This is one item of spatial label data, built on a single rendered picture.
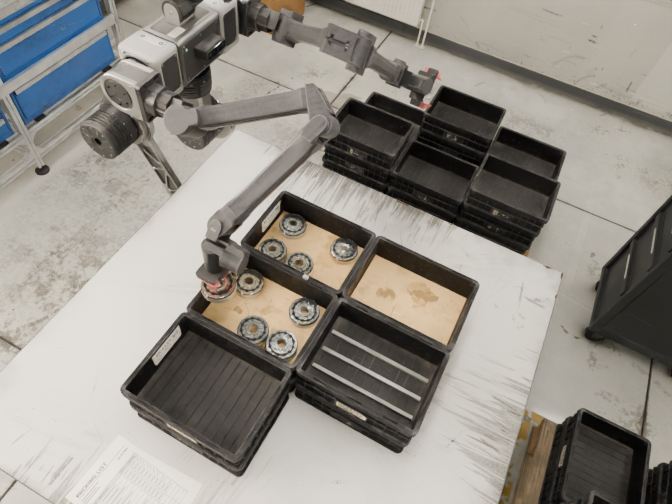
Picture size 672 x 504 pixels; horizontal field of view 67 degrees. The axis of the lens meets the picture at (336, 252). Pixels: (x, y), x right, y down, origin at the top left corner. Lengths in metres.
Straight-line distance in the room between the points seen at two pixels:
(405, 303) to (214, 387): 0.70
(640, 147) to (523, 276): 2.36
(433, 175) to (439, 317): 1.23
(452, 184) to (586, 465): 1.48
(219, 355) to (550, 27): 3.44
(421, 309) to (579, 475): 1.02
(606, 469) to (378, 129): 1.94
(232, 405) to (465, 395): 0.80
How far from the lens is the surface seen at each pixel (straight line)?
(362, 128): 2.90
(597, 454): 2.54
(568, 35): 4.34
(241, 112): 1.36
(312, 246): 1.91
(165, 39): 1.60
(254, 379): 1.66
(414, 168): 2.91
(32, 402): 1.94
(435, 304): 1.86
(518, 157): 3.20
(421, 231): 2.20
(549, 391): 2.86
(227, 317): 1.76
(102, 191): 3.33
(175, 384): 1.69
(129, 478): 1.77
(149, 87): 1.49
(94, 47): 3.54
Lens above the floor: 2.38
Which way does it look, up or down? 55 degrees down
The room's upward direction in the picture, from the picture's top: 10 degrees clockwise
